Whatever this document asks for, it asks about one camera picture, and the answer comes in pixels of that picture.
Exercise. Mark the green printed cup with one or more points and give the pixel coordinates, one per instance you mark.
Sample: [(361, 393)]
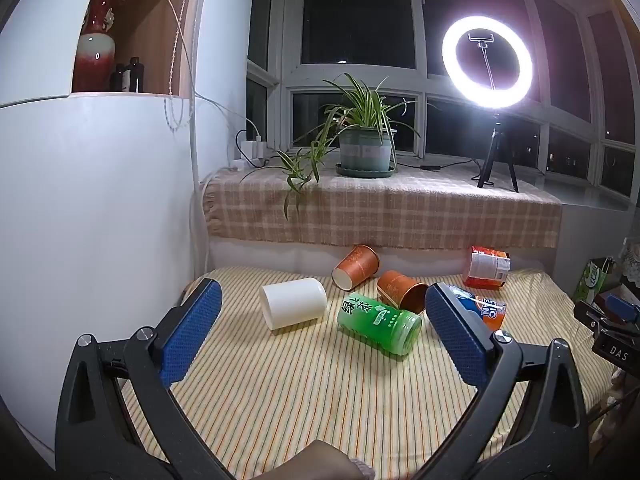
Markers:
[(382, 322)]

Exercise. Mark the white cabinet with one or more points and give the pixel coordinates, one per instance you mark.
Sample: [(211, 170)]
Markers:
[(100, 210)]

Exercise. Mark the orange and blue cup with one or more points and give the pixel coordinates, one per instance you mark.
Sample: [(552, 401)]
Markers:
[(487, 310)]

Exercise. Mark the white power adapters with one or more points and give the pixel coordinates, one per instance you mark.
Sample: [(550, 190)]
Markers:
[(252, 149)]

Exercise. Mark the green plant saucer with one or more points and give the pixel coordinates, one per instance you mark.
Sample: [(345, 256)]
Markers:
[(365, 173)]

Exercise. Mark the white cup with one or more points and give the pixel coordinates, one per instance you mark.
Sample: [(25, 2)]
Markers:
[(295, 302)]

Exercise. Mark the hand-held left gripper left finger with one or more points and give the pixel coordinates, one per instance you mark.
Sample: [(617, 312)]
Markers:
[(192, 332)]

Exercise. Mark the dark bottle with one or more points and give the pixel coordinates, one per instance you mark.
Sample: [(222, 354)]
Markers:
[(116, 79), (134, 75)]

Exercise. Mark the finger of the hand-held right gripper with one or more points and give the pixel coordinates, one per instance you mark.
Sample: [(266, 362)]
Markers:
[(624, 308), (590, 316)]

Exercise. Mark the red white snack carton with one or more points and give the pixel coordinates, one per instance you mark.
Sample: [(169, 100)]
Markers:
[(487, 267)]

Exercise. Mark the black tripod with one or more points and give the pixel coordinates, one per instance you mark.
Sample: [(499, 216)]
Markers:
[(495, 147)]

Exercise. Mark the checked cloth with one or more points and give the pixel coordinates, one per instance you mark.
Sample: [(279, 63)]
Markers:
[(400, 210)]

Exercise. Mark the striped bed sheet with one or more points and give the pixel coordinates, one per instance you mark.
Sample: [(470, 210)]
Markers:
[(310, 400)]

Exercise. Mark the green paper bag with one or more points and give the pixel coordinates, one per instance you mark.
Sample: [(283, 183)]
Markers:
[(592, 280)]

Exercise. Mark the person's knee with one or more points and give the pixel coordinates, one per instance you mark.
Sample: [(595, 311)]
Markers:
[(320, 462)]

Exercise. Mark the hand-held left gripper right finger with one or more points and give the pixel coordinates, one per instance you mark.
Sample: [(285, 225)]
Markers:
[(457, 335)]

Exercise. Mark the orange paper cup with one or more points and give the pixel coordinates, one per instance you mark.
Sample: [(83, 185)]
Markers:
[(357, 266), (402, 291)]

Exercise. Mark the potted spider plant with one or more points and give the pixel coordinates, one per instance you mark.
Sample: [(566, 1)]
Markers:
[(365, 147)]

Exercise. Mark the red and white vase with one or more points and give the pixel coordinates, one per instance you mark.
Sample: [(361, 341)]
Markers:
[(97, 45)]

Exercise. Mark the white window frame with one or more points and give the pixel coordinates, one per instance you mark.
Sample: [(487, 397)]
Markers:
[(420, 85)]

